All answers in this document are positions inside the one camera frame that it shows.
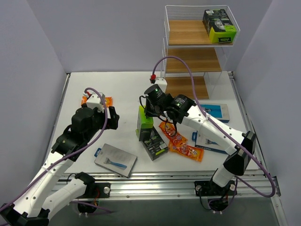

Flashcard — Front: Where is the orange razor bag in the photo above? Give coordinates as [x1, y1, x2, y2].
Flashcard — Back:
[168, 141, 204, 162]
[80, 96, 113, 107]
[159, 122, 188, 147]

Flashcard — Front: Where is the black green razor pack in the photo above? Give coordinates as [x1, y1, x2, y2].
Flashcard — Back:
[135, 106, 153, 141]

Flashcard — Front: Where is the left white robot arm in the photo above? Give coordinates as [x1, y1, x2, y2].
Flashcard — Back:
[0, 105, 119, 226]

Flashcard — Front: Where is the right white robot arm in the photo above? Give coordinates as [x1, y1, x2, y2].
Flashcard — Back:
[144, 84, 256, 194]

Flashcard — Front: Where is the aluminium mounting rail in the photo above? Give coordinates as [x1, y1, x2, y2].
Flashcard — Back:
[54, 171, 280, 201]

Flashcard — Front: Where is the blue white razor box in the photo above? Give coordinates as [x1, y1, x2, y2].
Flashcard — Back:
[200, 103, 230, 123]

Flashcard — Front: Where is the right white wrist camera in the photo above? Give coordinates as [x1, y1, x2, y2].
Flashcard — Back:
[150, 74, 167, 93]

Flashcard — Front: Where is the small black green razor box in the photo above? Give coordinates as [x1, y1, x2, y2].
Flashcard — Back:
[142, 127, 168, 161]

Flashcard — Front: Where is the orange razor bag upper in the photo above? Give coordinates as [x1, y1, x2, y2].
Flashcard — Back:
[159, 122, 188, 147]

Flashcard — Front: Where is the orange razor bag far left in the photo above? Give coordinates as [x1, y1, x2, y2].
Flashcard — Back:
[80, 96, 113, 107]

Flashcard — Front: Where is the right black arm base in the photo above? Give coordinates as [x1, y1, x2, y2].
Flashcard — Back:
[194, 180, 219, 196]

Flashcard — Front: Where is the white wire wooden shelf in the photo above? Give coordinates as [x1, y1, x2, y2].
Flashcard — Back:
[160, 5, 240, 99]

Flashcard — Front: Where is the tall green black razor box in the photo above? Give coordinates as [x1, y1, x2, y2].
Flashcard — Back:
[202, 9, 237, 44]

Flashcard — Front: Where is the grey box blue razor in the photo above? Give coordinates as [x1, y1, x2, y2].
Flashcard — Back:
[94, 144, 137, 178]
[192, 132, 226, 154]

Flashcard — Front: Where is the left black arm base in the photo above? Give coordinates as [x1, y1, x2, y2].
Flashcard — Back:
[94, 182, 111, 198]

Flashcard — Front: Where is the orange razor bag lower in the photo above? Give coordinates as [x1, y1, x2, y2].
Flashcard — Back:
[168, 141, 204, 162]

